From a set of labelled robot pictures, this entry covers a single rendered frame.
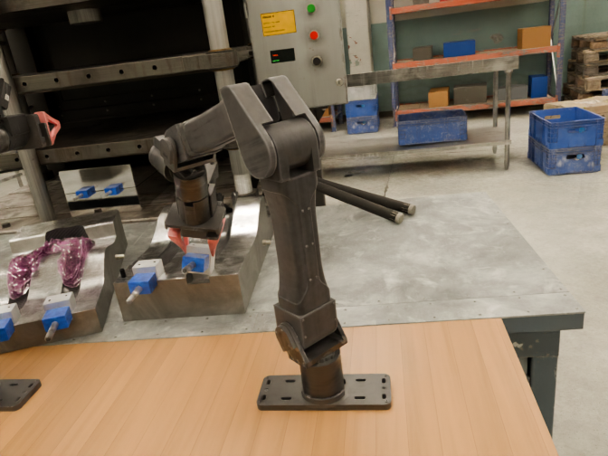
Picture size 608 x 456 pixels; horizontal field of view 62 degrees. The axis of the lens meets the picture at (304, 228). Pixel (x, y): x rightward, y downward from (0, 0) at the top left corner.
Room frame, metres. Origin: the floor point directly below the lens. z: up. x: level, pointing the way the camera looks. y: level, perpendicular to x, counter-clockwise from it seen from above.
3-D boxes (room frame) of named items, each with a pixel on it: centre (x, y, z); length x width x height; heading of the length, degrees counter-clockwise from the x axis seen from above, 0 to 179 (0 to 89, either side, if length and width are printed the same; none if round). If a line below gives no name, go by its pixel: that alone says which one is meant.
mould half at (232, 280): (1.17, 0.24, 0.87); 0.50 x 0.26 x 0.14; 173
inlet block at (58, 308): (0.87, 0.50, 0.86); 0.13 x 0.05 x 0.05; 10
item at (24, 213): (2.11, 0.72, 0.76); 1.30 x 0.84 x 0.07; 83
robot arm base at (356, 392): (0.63, 0.00, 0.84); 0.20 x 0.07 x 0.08; 80
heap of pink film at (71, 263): (1.12, 0.60, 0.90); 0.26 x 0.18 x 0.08; 10
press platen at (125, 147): (2.12, 0.70, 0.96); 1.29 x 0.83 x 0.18; 83
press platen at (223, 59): (2.12, 0.70, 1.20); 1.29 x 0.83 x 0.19; 83
